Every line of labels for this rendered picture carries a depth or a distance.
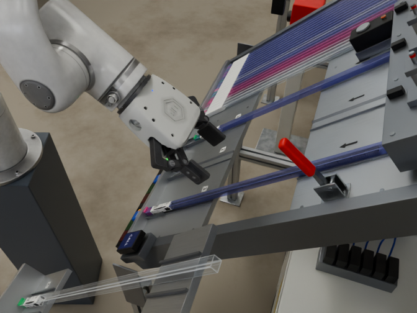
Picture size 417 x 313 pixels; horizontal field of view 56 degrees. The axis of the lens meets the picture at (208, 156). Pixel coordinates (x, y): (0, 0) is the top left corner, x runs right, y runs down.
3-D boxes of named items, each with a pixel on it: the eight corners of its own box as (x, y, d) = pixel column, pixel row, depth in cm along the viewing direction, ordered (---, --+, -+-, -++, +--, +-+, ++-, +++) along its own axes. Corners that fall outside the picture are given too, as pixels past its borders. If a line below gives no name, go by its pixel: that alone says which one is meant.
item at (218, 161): (141, 253, 80) (130, 244, 79) (237, 70, 122) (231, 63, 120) (207, 242, 67) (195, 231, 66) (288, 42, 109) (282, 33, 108)
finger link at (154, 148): (139, 151, 54) (170, 174, 56) (157, 116, 60) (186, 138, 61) (135, 155, 55) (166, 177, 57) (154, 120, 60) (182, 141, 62)
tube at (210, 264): (23, 308, 71) (18, 305, 70) (28, 301, 71) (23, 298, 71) (218, 273, 37) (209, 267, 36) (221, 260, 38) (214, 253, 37)
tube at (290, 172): (147, 216, 83) (144, 213, 83) (151, 210, 84) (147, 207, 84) (389, 153, 50) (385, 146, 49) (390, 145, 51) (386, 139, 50)
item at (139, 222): (147, 261, 82) (121, 241, 79) (239, 78, 123) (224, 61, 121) (151, 260, 81) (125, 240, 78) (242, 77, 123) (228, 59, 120)
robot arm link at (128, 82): (115, 80, 52) (133, 95, 53) (142, 48, 59) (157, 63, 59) (89, 112, 58) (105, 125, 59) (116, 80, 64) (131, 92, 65)
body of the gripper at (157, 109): (125, 94, 53) (187, 146, 56) (154, 57, 60) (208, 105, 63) (100, 122, 58) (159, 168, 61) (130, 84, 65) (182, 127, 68)
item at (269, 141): (250, 161, 190) (269, 7, 132) (263, 129, 205) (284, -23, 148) (300, 174, 185) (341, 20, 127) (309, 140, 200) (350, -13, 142)
